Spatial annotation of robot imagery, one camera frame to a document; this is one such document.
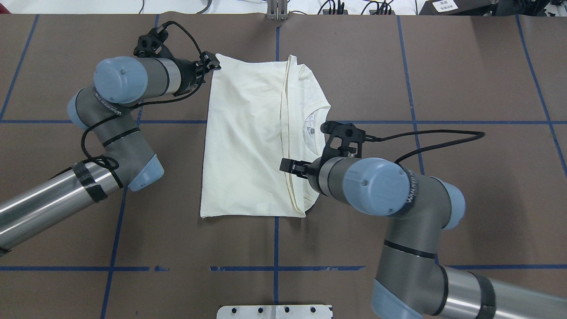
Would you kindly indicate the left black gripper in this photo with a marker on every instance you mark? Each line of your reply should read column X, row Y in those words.
column 189, row 78

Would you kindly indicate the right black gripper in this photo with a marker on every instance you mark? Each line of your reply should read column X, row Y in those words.
column 312, row 170

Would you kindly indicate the cream long-sleeve cat shirt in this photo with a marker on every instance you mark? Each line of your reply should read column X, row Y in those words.
column 258, row 114

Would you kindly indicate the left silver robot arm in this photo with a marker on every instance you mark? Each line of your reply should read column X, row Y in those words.
column 116, row 153

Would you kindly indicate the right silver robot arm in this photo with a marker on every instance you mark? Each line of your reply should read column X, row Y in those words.
column 409, row 283

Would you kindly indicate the black device with label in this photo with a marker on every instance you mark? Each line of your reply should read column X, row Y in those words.
column 458, row 8

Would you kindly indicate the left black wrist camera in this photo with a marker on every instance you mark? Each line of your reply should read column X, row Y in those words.
column 152, row 44

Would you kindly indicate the aluminium frame post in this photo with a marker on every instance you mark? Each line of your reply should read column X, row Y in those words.
column 277, row 10

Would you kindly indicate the white camera mast base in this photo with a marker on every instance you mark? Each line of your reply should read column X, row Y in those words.
column 294, row 311

